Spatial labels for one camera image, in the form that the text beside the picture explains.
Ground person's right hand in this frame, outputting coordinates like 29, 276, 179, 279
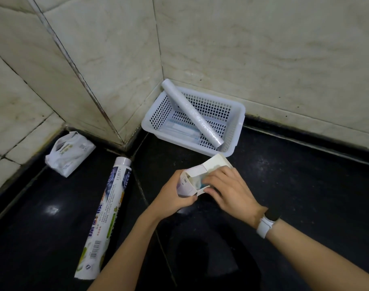
202, 166, 269, 229

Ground person's left hand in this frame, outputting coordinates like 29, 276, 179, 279
148, 170, 199, 222

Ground small white carton box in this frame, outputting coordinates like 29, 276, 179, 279
177, 153, 234, 198

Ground person's left forearm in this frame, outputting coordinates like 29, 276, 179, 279
87, 207, 161, 291

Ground person's right forearm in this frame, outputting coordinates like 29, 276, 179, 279
266, 219, 369, 291

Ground white plastic perforated basket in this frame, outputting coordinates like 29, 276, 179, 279
141, 85, 246, 158

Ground white smartwatch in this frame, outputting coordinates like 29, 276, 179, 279
256, 207, 281, 239

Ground flat white blue packet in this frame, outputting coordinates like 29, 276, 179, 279
163, 119, 204, 142

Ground grey plastic bag roll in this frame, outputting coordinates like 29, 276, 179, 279
161, 78, 225, 149

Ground printed plastic wrap roll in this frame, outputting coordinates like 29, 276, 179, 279
74, 156, 133, 281

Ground white wet wipes pack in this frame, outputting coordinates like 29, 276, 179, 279
45, 131, 96, 178

